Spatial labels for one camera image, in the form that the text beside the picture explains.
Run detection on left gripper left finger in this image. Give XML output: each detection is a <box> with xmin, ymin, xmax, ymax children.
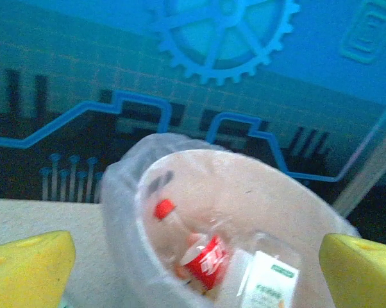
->
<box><xmin>0</xmin><ymin>230</ymin><xmax>77</xmax><ymax>308</ymax></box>

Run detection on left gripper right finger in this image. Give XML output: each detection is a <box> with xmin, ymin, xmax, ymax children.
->
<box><xmin>319</xmin><ymin>233</ymin><xmax>386</xmax><ymax>308</ymax></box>

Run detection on clear bottle white green label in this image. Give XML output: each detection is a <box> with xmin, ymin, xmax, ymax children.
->
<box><xmin>237</xmin><ymin>250</ymin><xmax>301</xmax><ymax>308</ymax></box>

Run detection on red cola label bottle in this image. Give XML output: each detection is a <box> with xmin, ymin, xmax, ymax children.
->
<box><xmin>154</xmin><ymin>198</ymin><xmax>231</xmax><ymax>291</ymax></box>

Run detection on white bin with plastic liner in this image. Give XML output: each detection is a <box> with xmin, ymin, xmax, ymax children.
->
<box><xmin>99</xmin><ymin>132</ymin><xmax>362</xmax><ymax>308</ymax></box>

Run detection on aluminium frame post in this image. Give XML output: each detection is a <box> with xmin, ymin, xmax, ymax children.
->
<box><xmin>335</xmin><ymin>126</ymin><xmax>386</xmax><ymax>216</ymax></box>

